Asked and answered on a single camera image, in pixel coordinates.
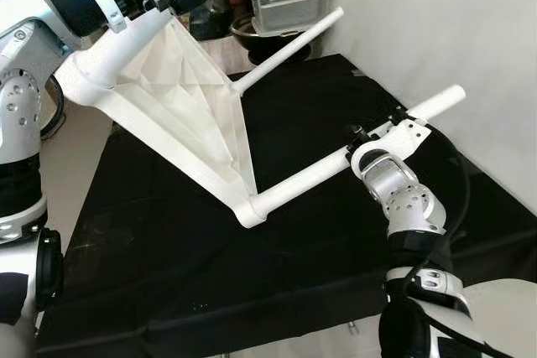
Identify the white plastic table leg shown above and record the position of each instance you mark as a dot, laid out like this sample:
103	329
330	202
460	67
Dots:
319	169
126	44
289	48

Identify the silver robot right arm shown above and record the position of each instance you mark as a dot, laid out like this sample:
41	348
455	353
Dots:
407	199

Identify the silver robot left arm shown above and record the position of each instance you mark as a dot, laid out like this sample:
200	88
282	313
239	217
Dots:
25	123

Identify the black wok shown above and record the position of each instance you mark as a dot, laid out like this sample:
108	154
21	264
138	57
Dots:
260	44

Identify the clear plastic storage box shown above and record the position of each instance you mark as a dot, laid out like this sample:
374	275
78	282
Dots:
289	6

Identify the white plastic table top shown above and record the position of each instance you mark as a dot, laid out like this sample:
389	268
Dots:
185	106

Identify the black tablecloth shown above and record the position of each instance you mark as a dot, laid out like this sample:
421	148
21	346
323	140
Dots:
294	274

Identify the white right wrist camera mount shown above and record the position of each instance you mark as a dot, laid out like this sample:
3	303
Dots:
407	136

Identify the metal folding table frame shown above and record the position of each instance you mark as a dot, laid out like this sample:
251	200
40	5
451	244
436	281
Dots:
352	326

